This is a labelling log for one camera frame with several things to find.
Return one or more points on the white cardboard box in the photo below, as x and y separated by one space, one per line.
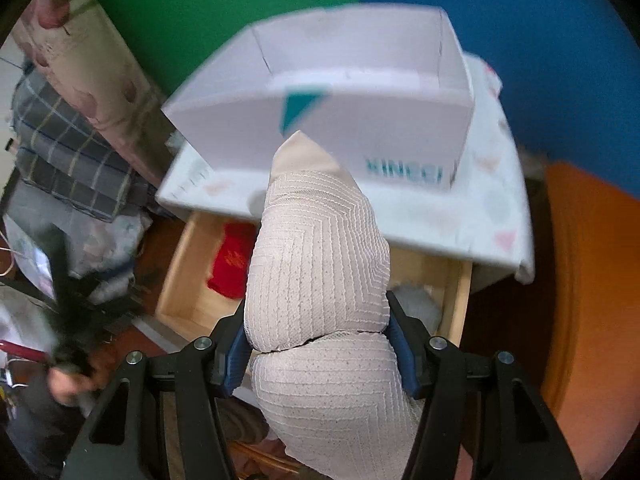
384 88

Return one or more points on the blue foam wall mat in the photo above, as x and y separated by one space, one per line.
570 70

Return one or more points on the wooden drawer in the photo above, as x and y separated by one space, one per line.
191 309

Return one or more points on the white patterned bedding bag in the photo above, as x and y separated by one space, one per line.
92 244

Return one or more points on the red underwear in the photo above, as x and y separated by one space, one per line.
230 265

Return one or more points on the floral pink curtain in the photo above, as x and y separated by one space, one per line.
82 55

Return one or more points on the beige ribbed underwear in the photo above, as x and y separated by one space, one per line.
325 376

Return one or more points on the grey plaid blanket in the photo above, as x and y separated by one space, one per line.
60 153

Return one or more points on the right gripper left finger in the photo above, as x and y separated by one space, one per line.
231 354

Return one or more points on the person's left hand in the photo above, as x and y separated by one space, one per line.
75 382

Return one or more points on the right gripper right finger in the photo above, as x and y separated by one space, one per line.
409 337

